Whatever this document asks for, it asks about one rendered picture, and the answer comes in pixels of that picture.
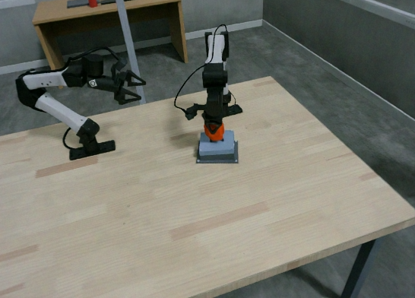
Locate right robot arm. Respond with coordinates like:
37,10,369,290
15,54,116,160

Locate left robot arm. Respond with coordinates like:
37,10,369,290
202,31,242,118

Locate orange-red cylinder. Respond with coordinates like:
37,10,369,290
204,124,225,141

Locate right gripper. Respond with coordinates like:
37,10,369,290
100,59,146,105

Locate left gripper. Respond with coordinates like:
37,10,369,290
186,103,223,135

